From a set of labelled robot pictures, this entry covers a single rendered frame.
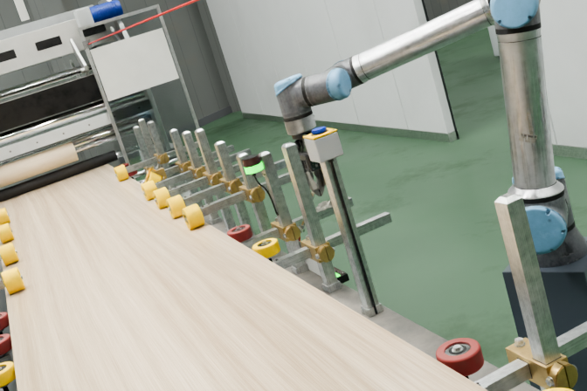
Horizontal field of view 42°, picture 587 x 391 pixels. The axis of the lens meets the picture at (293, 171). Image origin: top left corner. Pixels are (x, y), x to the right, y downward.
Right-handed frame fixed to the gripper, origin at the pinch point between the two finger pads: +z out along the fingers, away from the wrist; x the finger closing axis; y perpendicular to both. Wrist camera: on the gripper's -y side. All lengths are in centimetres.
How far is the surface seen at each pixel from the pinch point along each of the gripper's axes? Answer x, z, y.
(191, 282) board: -48.0, 7.6, 9.8
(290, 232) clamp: -9.0, 12.3, -11.7
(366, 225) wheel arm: 9.6, 14.2, 6.3
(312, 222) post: -8.7, 5.1, 10.5
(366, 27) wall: 255, -10, -428
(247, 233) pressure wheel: -21.4, 8.5, -16.6
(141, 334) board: -68, 8, 32
